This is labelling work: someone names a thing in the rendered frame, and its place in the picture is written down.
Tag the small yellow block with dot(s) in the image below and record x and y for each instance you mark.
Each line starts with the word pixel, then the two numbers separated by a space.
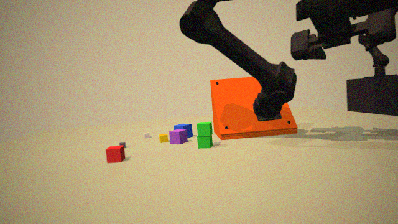
pixel 163 138

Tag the purple cube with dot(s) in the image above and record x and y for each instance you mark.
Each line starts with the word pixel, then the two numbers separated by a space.
pixel 178 136

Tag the blue block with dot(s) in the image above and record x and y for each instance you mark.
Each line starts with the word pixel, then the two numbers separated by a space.
pixel 188 127

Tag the green block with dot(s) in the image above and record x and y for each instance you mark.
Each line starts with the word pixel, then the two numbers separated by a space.
pixel 204 128
pixel 204 142

